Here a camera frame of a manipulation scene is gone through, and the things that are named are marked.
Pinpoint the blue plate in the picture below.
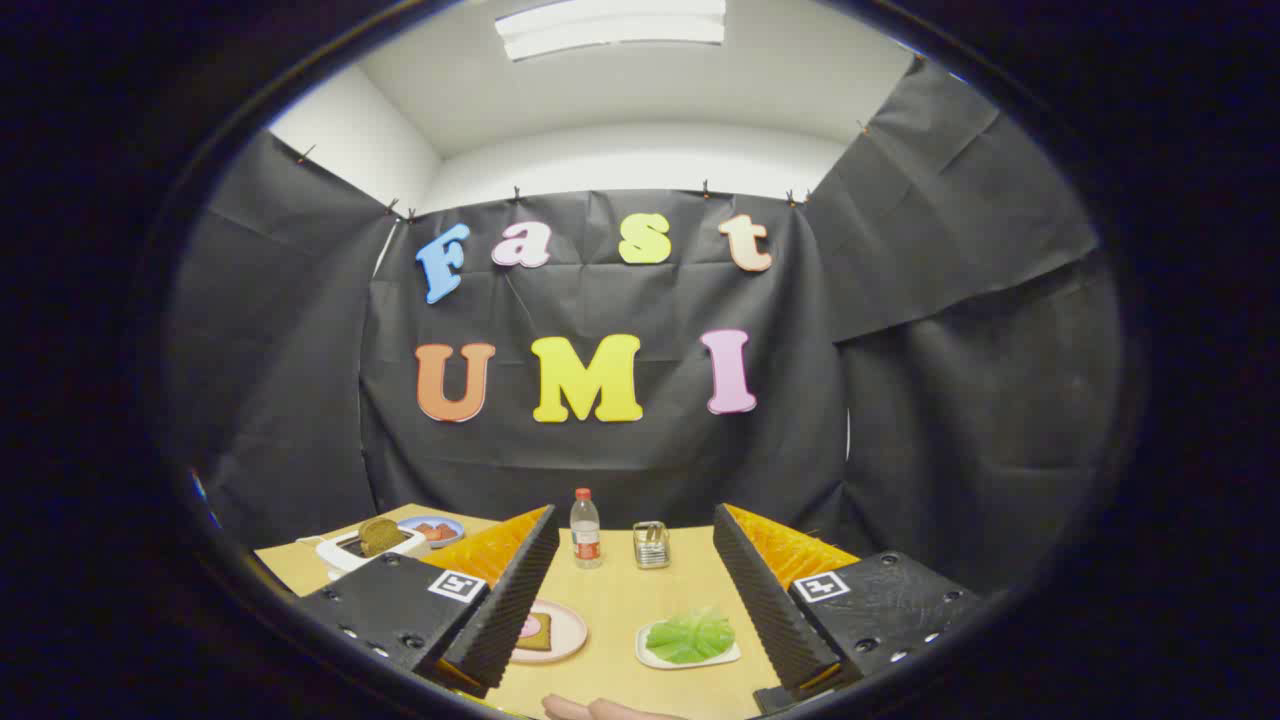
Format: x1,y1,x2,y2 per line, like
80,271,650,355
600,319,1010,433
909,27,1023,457
398,515,466,549

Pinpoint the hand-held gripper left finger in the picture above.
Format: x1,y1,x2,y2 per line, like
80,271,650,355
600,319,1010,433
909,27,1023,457
296,505,561,699

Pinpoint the white square plate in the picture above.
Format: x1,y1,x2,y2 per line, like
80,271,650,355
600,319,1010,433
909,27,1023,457
635,620,742,670

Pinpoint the pink plate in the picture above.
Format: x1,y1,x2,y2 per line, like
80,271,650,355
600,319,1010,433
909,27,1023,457
510,600,589,665

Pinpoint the black backdrop cloth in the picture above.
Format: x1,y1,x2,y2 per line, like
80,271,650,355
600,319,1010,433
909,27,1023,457
165,55,1121,601

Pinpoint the white toaster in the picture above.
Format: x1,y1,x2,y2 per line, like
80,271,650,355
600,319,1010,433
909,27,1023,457
316,525,431,581

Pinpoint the green lettuce leaf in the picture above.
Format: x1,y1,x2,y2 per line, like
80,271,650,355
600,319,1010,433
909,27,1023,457
646,607,736,665

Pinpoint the large brown bread slice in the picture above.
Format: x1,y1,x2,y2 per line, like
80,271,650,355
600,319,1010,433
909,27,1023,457
358,517,408,558

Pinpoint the ceiling light panel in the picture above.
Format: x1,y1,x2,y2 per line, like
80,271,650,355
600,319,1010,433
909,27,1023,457
495,0,727,61

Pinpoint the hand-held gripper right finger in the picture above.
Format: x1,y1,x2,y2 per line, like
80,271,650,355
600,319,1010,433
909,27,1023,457
713,503,986,713

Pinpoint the clear plastic water bottle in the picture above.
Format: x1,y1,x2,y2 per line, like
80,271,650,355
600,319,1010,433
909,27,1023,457
570,488,603,570

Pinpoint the metal wire utensil holder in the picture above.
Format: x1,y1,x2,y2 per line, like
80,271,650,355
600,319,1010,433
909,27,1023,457
633,521,672,570

